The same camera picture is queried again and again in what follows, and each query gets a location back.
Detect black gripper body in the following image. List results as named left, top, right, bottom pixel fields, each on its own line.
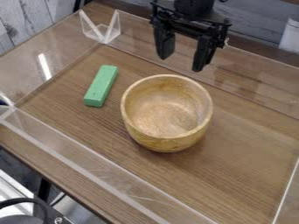
left=149, top=0, right=232, bottom=48

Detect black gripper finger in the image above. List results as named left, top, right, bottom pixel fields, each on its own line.
left=191, top=35, right=215, bottom=72
left=153, top=18, right=175, bottom=60

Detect green rectangular block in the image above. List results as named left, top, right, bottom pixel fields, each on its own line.
left=83, top=65, right=117, bottom=108

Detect brown wooden bowl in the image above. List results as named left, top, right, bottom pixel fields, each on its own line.
left=120, top=74, right=213, bottom=153

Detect white cylinder object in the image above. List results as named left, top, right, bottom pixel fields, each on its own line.
left=279, top=17, right=299, bottom=53

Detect clear acrylic tray walls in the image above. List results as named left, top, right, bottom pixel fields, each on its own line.
left=0, top=4, right=299, bottom=224

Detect black table leg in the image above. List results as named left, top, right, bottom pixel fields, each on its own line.
left=37, top=178, right=52, bottom=201

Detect black bracket with screw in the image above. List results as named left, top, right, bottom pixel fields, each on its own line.
left=32, top=204, right=73, bottom=224

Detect black cable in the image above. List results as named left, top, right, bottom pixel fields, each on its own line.
left=0, top=197, right=51, bottom=224

